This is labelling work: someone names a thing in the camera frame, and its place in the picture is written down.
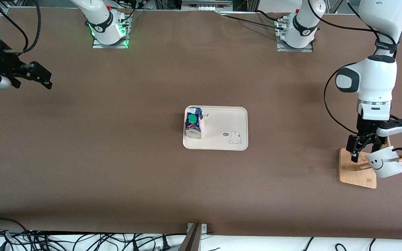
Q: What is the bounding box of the white smiley face mug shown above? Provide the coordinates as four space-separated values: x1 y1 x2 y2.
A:
365 146 402 178

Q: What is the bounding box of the blue white milk carton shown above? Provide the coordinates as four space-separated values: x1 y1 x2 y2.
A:
185 107 205 140

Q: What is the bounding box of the white rabbit print tray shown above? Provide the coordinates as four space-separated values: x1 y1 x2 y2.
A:
183 105 249 151

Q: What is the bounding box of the wooden mug rack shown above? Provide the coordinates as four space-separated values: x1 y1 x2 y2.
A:
339 136 402 189

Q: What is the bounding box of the white power strip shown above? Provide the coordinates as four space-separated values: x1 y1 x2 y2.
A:
182 0 233 11

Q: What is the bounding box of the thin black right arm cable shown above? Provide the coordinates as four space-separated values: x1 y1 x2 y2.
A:
0 0 29 51

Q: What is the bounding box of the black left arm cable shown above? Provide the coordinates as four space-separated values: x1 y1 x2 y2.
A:
306 0 402 136

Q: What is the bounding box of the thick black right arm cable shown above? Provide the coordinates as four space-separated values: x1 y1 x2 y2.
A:
3 0 42 54

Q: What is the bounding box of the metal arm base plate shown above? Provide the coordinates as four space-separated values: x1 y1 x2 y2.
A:
277 21 314 53
92 37 129 49

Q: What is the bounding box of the black velcro cable strap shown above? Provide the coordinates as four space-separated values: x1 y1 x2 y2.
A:
375 39 401 52

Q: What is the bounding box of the short black table cable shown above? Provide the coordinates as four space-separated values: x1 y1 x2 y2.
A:
255 10 287 21

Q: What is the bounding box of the long black table cable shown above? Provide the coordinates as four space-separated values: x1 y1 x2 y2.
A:
220 15 285 31

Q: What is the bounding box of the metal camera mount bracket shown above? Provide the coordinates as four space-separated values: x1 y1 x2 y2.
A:
178 222 208 251

